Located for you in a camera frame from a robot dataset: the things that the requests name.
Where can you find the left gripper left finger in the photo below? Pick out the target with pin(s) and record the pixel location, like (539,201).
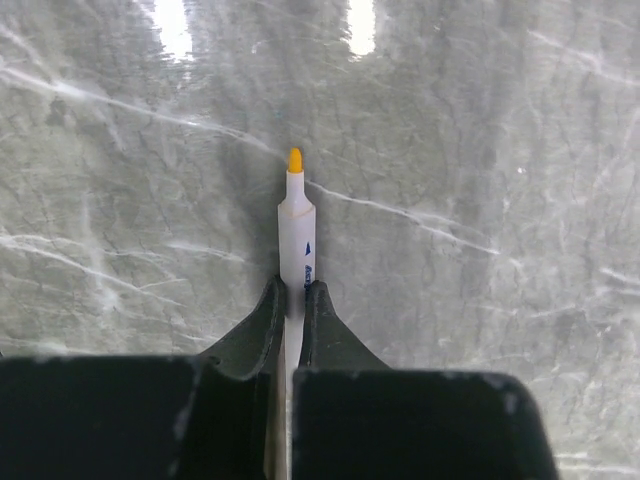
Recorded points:
(218,414)

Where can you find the white pen yellow tip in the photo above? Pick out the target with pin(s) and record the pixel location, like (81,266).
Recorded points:
(297,269)

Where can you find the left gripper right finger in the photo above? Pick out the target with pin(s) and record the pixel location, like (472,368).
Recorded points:
(354,417)

